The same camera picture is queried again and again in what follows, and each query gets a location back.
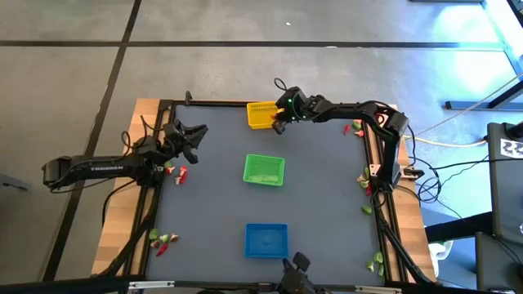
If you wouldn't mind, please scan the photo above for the grey floor object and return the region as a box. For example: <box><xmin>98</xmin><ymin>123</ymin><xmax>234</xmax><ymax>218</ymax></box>
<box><xmin>0</xmin><ymin>173</ymin><xmax>30</xmax><ymax>193</ymax></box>

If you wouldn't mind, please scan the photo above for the black clamp-like device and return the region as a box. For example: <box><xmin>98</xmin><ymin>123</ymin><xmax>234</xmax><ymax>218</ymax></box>
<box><xmin>279</xmin><ymin>252</ymin><xmax>328</xmax><ymax>294</ymax></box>

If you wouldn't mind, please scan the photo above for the black long cable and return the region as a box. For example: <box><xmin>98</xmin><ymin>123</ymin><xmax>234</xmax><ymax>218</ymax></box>
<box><xmin>428</xmin><ymin>157</ymin><xmax>523</xmax><ymax>171</ymax></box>

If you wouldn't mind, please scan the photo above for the black coiled cable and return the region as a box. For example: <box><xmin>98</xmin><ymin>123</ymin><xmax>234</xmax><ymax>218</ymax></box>
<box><xmin>415</xmin><ymin>157</ymin><xmax>443</xmax><ymax>204</ymax></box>

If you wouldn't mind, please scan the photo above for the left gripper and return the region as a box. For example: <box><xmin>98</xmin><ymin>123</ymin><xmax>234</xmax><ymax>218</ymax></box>
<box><xmin>163</xmin><ymin>119</ymin><xmax>208</xmax><ymax>160</ymax></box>

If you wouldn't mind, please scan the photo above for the blue plastic basket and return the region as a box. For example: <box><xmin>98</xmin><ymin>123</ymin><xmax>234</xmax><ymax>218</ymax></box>
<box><xmin>244</xmin><ymin>223</ymin><xmax>289</xmax><ymax>259</ymax></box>

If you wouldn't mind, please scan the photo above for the black power cable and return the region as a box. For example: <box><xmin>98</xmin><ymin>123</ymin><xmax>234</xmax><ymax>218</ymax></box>
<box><xmin>101</xmin><ymin>178</ymin><xmax>138</xmax><ymax>229</ymax></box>

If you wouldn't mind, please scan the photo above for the thin dark desk frame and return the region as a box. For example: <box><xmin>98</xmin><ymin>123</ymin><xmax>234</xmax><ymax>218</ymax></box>
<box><xmin>408</xmin><ymin>0</ymin><xmax>523</xmax><ymax>78</ymax></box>

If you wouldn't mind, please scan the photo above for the black desk leg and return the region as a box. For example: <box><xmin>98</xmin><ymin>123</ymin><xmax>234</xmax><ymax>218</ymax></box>
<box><xmin>444</xmin><ymin>69</ymin><xmax>523</xmax><ymax>111</ymax></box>

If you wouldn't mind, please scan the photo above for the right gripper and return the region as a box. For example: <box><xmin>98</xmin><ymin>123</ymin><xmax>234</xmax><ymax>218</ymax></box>
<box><xmin>271</xmin><ymin>86</ymin><xmax>314</xmax><ymax>124</ymax></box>

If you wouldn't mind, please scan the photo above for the white plastic object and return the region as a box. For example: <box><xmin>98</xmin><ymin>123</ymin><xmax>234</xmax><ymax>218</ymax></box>
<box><xmin>427</xmin><ymin>239</ymin><xmax>454</xmax><ymax>278</ymax></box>

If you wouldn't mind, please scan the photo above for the yellow plastic basket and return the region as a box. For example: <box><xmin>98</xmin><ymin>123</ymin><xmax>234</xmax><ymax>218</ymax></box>
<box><xmin>246</xmin><ymin>100</ymin><xmax>283</xmax><ymax>131</ymax></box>

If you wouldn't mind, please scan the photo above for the green plastic basket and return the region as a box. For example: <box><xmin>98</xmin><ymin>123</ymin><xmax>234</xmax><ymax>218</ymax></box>
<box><xmin>242</xmin><ymin>154</ymin><xmax>286</xmax><ymax>187</ymax></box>

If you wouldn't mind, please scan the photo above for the cream yellow floor cable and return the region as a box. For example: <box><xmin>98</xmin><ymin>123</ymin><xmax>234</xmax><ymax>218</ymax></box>
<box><xmin>403</xmin><ymin>72</ymin><xmax>523</xmax><ymax>149</ymax></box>

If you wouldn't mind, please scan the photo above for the black equipment cart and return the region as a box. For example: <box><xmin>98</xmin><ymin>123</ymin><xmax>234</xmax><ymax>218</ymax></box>
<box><xmin>485</xmin><ymin>121</ymin><xmax>523</xmax><ymax>246</ymax></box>

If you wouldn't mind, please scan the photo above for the black aluminium table frame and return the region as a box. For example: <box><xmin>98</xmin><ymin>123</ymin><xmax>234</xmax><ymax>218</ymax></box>
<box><xmin>92</xmin><ymin>99</ymin><xmax>437</xmax><ymax>287</ymax></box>

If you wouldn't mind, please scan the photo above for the black equipment box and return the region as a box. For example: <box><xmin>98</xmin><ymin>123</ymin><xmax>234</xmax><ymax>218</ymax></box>
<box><xmin>475</xmin><ymin>231</ymin><xmax>523</xmax><ymax>293</ymax></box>

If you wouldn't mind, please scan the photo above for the black metal base bar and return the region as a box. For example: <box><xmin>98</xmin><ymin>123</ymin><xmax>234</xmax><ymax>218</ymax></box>
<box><xmin>424</xmin><ymin>211</ymin><xmax>494</xmax><ymax>243</ymax></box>

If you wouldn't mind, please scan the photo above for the black rig beam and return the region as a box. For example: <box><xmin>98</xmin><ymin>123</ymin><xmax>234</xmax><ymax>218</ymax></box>
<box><xmin>0</xmin><ymin>276</ymin><xmax>523</xmax><ymax>294</ymax></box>

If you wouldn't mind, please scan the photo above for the silver beam bracket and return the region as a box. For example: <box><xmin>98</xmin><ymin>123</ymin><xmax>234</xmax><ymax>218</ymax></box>
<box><xmin>128</xmin><ymin>280</ymin><xmax>176</xmax><ymax>291</ymax></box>
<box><xmin>354</xmin><ymin>285</ymin><xmax>404</xmax><ymax>294</ymax></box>

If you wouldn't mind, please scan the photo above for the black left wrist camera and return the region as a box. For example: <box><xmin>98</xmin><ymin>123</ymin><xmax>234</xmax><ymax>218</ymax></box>
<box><xmin>181</xmin><ymin>143</ymin><xmax>200</xmax><ymax>165</ymax></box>

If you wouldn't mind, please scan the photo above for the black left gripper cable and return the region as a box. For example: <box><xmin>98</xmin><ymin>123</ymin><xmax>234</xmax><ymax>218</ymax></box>
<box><xmin>121</xmin><ymin>115</ymin><xmax>172</xmax><ymax>152</ymax></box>

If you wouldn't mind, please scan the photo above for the light wooden table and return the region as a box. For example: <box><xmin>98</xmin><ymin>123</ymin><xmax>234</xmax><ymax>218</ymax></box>
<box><xmin>90</xmin><ymin>97</ymin><xmax>437</xmax><ymax>283</ymax></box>

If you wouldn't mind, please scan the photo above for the black white marker tag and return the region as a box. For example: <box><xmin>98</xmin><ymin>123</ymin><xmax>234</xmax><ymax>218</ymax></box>
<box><xmin>499</xmin><ymin>137</ymin><xmax>523</xmax><ymax>159</ymax></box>

